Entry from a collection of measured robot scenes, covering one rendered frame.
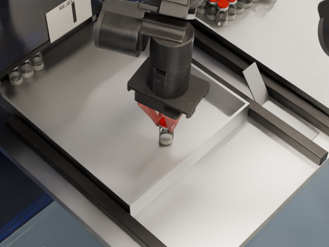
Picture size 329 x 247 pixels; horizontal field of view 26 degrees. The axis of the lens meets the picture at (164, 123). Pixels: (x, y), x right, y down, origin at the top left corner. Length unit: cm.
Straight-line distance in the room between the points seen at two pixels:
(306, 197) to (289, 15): 92
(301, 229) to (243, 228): 105
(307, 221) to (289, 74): 93
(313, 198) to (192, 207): 112
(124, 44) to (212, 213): 28
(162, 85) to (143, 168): 17
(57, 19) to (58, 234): 55
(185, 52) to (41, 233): 64
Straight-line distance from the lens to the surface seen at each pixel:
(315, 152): 110
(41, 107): 117
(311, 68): 123
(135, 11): 93
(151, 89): 99
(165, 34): 92
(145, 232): 100
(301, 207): 211
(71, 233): 153
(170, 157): 109
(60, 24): 110
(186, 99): 98
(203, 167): 108
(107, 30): 93
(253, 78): 115
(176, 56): 92
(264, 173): 108
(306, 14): 132
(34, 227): 140
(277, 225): 207
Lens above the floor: 177
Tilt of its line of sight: 52 degrees down
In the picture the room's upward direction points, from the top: straight up
